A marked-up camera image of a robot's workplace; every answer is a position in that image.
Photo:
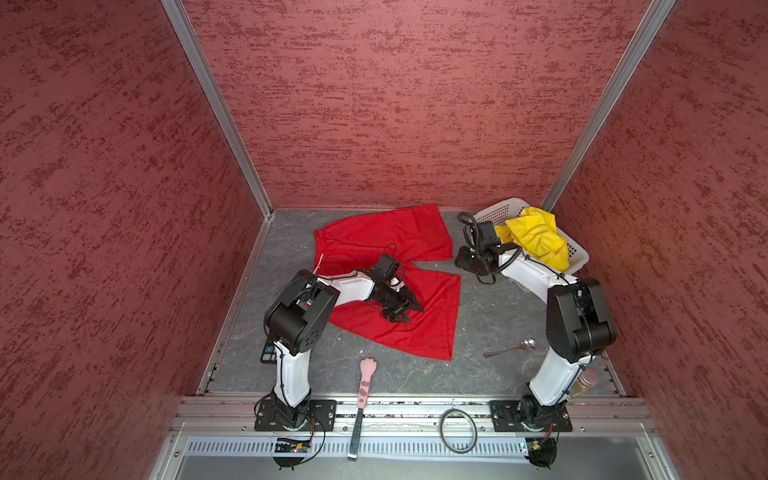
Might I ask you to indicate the black calculator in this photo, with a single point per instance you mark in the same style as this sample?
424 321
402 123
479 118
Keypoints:
269 353

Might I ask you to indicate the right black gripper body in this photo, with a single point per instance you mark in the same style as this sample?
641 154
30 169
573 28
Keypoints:
471 261

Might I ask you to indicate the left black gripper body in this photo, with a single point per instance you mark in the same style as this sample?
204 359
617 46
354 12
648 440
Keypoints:
392 300

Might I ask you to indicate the red shorts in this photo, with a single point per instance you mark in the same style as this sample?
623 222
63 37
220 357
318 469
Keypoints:
420 319

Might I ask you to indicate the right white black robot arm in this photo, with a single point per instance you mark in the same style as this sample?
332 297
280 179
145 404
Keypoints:
578 326

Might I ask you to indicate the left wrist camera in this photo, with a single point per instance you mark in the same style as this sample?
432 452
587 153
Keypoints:
385 270

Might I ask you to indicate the small glass jar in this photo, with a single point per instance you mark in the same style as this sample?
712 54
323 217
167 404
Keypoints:
584 383

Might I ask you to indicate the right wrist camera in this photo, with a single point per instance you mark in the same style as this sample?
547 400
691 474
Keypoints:
484 236

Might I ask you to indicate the pink cat-paw handled knife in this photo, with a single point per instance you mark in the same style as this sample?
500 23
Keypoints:
368 367

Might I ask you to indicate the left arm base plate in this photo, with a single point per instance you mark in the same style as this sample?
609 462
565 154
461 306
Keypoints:
272 415

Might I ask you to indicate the yellow shorts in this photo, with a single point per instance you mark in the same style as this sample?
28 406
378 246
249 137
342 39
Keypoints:
535 230

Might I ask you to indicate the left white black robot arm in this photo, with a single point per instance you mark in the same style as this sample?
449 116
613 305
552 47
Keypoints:
298 315

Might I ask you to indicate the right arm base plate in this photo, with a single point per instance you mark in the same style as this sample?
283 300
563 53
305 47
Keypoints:
507 415

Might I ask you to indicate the white plastic basket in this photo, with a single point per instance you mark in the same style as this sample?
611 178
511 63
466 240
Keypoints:
498 213

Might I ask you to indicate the metal spoon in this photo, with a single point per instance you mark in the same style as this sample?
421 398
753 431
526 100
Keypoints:
525 345

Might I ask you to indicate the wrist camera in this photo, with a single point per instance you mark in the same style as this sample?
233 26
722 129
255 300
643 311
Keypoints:
484 236
385 270

